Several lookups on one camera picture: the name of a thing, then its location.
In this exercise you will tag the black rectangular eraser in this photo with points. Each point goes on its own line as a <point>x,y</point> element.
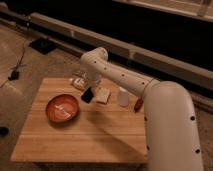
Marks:
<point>88,95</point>

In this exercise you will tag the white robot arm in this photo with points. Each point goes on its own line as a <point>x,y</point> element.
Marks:
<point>172,136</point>

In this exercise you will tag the white sponge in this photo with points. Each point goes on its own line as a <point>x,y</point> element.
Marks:
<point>102,95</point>

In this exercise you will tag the white plastic cup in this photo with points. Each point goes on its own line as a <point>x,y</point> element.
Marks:
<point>123,97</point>

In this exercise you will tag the white tube bottle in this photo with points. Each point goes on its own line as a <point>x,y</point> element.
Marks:
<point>78,83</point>

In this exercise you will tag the red brown sausage toy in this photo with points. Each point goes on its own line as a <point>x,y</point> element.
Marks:
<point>138,105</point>

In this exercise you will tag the wooden folding table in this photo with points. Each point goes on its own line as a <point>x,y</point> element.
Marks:
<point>101,133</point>

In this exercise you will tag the orange bowl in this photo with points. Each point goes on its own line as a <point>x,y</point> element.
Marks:
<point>62,108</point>

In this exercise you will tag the black floor plate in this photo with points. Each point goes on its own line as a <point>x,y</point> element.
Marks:
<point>44,46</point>

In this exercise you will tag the dark object at left edge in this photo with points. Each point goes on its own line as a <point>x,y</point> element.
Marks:
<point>4,131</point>

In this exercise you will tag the long beige wall rail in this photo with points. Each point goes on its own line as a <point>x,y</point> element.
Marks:
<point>191,73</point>

